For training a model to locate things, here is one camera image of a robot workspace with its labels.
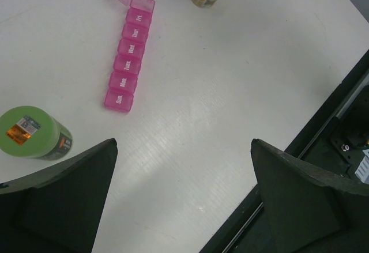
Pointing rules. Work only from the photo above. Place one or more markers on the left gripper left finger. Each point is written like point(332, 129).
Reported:
point(58, 209)

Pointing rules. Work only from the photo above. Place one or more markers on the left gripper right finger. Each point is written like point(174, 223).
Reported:
point(309, 209)

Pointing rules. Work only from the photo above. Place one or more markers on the pink weekly pill organizer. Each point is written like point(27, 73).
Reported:
point(130, 52)

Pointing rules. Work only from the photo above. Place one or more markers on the green lidded pill bottle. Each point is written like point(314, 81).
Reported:
point(30, 132)

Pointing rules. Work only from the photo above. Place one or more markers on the right white cable duct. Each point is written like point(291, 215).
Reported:
point(362, 171)

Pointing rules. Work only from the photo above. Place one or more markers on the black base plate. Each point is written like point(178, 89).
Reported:
point(334, 140)

